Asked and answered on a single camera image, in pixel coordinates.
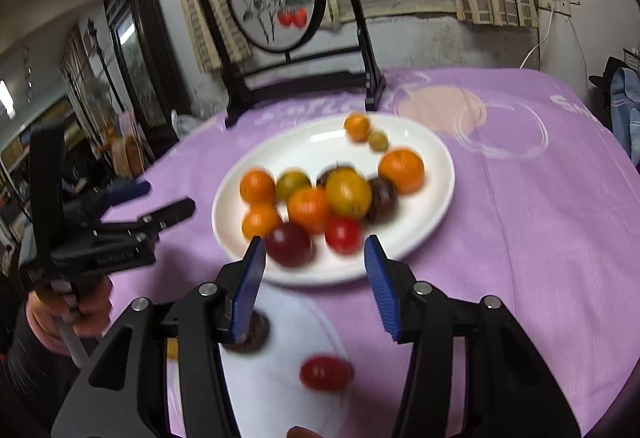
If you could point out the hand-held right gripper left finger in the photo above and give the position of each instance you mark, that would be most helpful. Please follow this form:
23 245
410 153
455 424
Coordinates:
247 288

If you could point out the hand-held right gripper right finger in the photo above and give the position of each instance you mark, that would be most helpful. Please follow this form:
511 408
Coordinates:
382 290

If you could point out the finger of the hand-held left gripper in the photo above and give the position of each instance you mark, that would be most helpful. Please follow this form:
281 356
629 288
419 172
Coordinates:
170 213
127 192

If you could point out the person's left hand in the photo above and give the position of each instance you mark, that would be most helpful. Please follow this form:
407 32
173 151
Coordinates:
92 308

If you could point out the green-orange mandarin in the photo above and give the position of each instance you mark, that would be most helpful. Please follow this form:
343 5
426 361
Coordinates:
293 183

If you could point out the white oval plate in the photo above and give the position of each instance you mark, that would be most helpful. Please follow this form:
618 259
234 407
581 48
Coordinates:
305 143

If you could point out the wall socket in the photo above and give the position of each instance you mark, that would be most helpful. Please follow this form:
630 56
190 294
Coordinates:
556 2

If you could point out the white plastic bag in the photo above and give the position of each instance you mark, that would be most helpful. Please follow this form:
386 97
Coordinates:
184 124

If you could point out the dark purple cherry tomato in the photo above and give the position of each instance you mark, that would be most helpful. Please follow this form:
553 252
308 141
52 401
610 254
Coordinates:
257 333

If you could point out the yellow-orange mandarin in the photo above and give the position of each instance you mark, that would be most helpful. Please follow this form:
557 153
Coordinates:
348 194

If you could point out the black coat stand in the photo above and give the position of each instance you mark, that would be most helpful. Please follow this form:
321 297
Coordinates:
105 63

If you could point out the large orange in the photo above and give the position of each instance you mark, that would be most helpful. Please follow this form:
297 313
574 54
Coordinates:
401 171

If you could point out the dark wooden framed painting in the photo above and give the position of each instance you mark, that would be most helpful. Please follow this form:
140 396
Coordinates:
140 58

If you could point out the small green kumquat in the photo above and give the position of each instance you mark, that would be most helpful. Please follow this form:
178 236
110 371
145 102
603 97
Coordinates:
378 141

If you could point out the blue clothes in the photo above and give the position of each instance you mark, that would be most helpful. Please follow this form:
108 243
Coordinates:
627 118

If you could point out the purple tablecloth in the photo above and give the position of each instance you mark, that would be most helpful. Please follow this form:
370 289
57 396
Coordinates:
500 243

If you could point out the brown cushion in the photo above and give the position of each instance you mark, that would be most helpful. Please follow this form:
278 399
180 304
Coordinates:
126 154

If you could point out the dark red plum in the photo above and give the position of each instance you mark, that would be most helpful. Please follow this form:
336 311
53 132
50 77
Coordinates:
289 244

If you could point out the orange mandarin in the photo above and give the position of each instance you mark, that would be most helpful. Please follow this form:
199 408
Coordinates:
308 211
257 186
261 221
357 127

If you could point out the person's left forearm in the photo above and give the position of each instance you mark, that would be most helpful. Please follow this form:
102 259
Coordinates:
30 383

